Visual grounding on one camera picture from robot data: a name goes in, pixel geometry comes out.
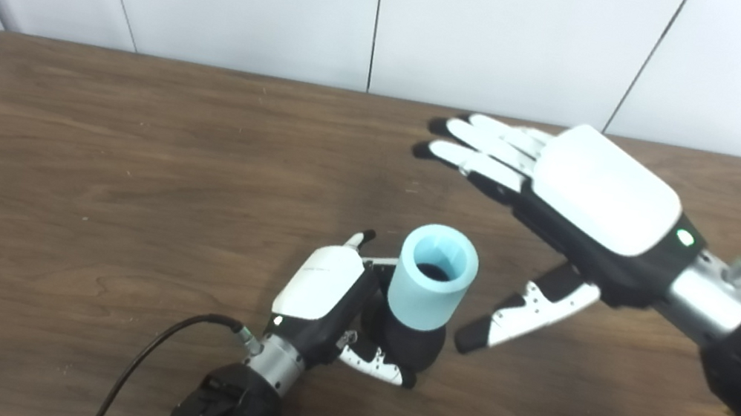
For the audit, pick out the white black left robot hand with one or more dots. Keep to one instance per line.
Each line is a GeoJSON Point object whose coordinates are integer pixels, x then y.
{"type": "Point", "coordinates": [319, 290]}

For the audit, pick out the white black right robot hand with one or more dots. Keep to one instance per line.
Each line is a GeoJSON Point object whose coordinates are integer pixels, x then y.
{"type": "Point", "coordinates": [607, 187]}

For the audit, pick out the light blue cup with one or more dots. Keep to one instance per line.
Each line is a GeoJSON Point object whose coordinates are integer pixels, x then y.
{"type": "Point", "coordinates": [423, 300]}

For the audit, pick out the black cup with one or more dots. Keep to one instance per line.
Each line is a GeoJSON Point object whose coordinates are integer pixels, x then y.
{"type": "Point", "coordinates": [407, 346]}

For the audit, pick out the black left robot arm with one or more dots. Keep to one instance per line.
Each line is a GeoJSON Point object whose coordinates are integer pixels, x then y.
{"type": "Point", "coordinates": [224, 409]}

